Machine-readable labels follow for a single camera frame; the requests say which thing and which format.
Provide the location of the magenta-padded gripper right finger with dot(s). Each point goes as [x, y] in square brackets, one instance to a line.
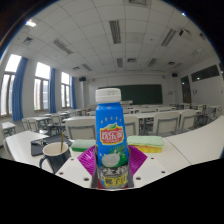
[150, 170]

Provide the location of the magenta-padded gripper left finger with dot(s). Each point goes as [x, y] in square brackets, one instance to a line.
[73, 171]

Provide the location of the blue white-capped drink bottle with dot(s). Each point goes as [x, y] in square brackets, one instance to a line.
[111, 126]

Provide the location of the dark navy mug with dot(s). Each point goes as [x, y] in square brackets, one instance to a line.
[58, 160]

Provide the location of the yellow green sponge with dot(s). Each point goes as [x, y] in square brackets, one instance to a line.
[146, 143]

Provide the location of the green white eraser block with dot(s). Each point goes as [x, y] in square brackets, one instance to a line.
[82, 144]

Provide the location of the wooden stir stick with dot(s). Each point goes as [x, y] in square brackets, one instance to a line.
[62, 141]

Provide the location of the black notebook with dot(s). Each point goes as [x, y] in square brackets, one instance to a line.
[36, 150]

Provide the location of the dark wooden door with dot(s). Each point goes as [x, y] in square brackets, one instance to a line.
[186, 90]

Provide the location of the classroom windows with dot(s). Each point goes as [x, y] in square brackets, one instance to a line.
[41, 86]

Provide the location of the blue window curtains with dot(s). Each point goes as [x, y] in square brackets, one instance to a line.
[19, 88]

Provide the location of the white ceiling projector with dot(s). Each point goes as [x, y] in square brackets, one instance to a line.
[185, 32]

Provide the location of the ceiling lights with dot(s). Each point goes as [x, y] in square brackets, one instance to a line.
[115, 31]

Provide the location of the black wall speaker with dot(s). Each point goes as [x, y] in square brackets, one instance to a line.
[174, 74]
[82, 79]

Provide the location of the dark high wall window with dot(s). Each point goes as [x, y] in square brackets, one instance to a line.
[205, 73]

